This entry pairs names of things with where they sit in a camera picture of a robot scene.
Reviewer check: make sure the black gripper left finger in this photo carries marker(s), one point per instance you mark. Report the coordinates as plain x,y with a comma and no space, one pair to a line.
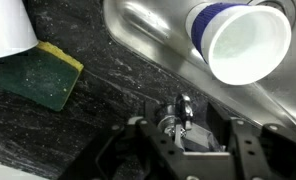
154,150

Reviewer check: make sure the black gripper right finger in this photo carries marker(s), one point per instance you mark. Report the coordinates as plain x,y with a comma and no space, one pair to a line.
248,150

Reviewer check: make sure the white cup blue band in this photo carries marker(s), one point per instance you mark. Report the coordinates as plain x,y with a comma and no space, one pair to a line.
248,43

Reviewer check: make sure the stainless steel sink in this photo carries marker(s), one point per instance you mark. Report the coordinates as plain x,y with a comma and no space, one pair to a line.
148,20

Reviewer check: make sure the green yellow sponge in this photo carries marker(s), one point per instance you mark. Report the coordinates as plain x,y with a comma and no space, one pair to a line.
38,80

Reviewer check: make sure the tall white red-band cup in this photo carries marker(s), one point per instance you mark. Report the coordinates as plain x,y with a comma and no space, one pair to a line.
8,26

